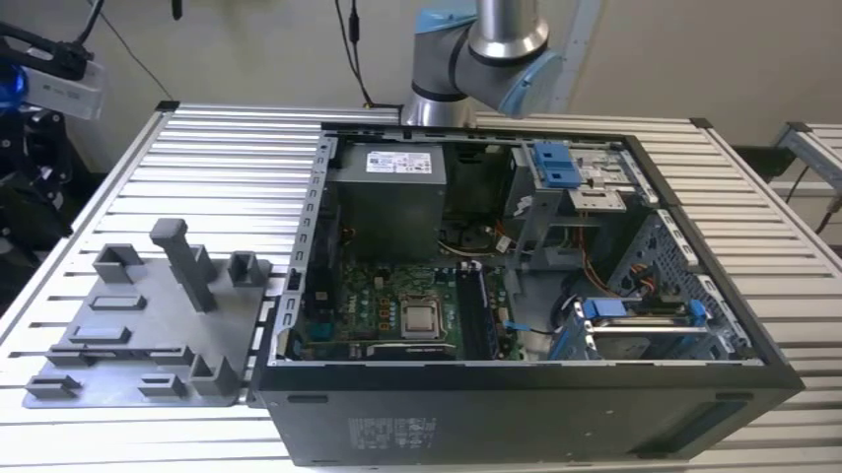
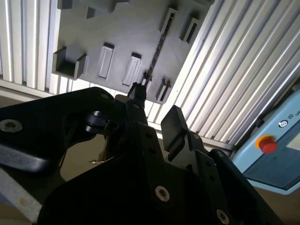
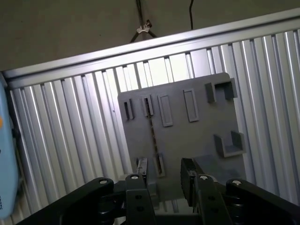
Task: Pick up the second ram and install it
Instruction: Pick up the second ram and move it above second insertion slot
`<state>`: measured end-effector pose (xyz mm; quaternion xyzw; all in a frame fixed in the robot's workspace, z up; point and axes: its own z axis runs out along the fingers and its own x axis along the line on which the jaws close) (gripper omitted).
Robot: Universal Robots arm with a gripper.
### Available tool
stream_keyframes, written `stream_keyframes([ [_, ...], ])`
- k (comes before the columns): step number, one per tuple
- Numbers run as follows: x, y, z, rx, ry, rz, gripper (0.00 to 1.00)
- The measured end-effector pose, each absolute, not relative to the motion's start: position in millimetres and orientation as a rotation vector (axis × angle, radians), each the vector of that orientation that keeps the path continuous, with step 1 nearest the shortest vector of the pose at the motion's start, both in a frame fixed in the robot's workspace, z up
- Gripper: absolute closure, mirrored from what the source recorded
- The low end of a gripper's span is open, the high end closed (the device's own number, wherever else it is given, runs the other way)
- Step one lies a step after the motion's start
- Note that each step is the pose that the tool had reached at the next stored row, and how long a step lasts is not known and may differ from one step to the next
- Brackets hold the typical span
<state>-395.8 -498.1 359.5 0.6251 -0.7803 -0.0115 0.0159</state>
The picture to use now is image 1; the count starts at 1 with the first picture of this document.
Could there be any grey plastic parts rack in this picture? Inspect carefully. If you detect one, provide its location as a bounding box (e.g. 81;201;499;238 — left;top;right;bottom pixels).
22;218;274;408

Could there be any black bulky object beside table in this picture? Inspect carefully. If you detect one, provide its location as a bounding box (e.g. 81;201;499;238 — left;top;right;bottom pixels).
0;196;74;270

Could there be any grey power supply unit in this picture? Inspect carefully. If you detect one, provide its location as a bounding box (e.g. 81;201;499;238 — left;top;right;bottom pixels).
327;142;449;262

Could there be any green motherboard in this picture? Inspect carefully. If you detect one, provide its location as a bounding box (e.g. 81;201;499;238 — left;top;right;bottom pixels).
288;260;527;362

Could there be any CPU socket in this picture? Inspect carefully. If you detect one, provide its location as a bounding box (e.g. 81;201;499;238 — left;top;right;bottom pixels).
393;294;449;342

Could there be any silver CPU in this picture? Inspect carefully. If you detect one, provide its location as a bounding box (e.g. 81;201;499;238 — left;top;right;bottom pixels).
401;304;440;339

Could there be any black round fan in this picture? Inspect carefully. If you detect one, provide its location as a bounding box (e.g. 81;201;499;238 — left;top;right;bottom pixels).
439;221;499;257

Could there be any black graphics card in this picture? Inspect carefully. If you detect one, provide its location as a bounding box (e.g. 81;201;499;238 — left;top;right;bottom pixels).
353;342;459;363

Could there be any blue plastic drive latch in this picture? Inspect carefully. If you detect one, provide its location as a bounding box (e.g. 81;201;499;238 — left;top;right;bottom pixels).
529;140;584;191

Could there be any black open PC case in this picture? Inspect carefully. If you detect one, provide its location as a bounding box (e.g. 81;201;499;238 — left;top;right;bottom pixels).
245;120;807;468

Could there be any grey metal drive cage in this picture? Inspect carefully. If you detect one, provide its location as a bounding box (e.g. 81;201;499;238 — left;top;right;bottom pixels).
503;137;660;273

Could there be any blue disk carrier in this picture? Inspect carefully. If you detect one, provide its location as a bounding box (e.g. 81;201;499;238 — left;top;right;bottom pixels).
548;298;724;364

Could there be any black box behind table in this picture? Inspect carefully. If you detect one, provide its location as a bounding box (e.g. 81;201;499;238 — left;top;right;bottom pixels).
730;144;795;184

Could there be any aluminium side table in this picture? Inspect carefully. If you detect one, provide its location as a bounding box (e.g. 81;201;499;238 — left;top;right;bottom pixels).
768;120;842;198

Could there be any thin black wall wire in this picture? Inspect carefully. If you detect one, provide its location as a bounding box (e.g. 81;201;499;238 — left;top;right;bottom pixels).
101;9;176;104

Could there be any thick black camera cable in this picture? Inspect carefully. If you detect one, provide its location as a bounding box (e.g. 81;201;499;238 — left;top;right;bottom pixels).
69;0;108;48

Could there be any thin black ferrite cable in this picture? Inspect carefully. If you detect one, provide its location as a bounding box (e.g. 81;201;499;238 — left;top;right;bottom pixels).
332;0;404;110

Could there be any blue tipped black wire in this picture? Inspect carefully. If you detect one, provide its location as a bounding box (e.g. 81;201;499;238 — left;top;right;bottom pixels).
500;318;560;337

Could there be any orange wire bundle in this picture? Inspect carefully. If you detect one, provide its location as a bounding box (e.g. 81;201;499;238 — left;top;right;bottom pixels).
569;209;625;300

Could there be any red orange wire plug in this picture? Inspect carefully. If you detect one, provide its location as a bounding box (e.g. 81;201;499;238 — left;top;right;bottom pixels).
627;263;660;300

